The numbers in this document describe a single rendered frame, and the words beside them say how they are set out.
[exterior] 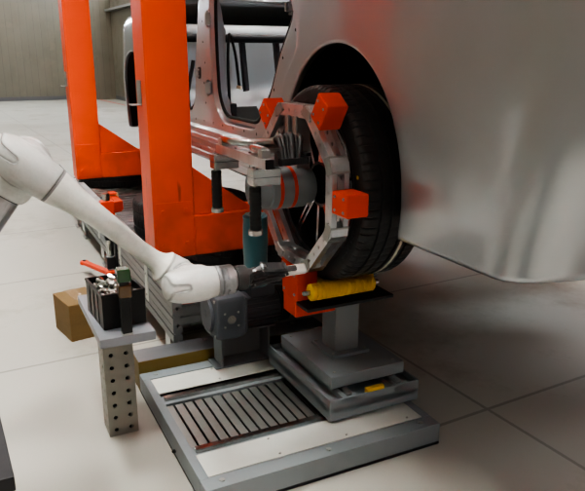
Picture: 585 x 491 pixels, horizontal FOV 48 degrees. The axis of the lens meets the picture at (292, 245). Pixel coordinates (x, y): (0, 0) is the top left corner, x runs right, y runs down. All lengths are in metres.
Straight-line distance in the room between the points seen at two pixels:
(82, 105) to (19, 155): 2.61
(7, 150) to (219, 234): 1.07
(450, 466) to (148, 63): 1.70
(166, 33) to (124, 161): 2.07
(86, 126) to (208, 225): 1.95
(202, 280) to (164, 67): 0.90
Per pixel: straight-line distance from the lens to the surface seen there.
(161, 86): 2.45
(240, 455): 2.13
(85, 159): 4.38
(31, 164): 1.76
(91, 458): 2.35
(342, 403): 2.26
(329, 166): 1.95
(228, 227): 2.60
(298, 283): 2.22
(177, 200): 2.51
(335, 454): 2.14
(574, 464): 2.41
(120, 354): 2.30
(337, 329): 2.38
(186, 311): 2.75
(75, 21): 4.35
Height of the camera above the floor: 1.26
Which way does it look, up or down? 16 degrees down
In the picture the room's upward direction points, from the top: straight up
